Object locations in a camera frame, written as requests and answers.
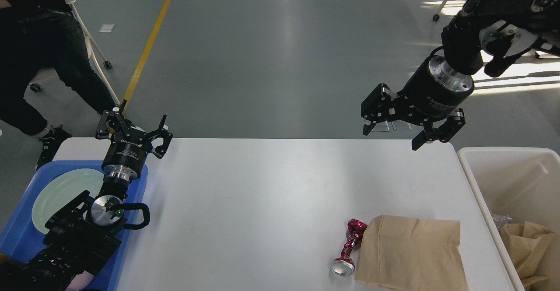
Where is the blue plastic tray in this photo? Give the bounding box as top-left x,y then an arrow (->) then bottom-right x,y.
1,160 -> 147,291

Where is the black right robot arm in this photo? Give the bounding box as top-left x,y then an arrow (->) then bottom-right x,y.
360,0 -> 560,150

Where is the light green plate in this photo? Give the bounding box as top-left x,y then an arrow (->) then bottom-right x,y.
31,168 -> 104,235

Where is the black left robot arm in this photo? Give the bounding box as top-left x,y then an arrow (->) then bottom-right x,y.
1,100 -> 173,291

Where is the white plastic bin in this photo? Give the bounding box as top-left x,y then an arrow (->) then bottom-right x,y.
457,147 -> 560,291

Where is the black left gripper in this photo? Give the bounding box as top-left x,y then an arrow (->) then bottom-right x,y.
95,99 -> 174,181

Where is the pink mug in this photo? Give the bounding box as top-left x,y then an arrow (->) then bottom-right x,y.
65,271 -> 95,291

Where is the grey office chair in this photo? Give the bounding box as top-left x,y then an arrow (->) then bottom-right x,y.
28,0 -> 120,105

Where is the brown paper bag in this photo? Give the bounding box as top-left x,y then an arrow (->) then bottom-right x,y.
499,221 -> 555,291
355,215 -> 469,291

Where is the aluminium foil tray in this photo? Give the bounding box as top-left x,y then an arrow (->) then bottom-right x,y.
490,213 -> 513,231

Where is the metal floor socket plate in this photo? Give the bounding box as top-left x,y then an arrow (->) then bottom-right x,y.
371,121 -> 412,132

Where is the seated person in black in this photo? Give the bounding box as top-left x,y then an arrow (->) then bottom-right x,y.
0,0 -> 116,168

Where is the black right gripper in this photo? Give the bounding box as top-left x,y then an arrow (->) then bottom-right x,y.
360,54 -> 474,151

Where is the crushed red can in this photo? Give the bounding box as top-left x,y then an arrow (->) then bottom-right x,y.
330,219 -> 368,277

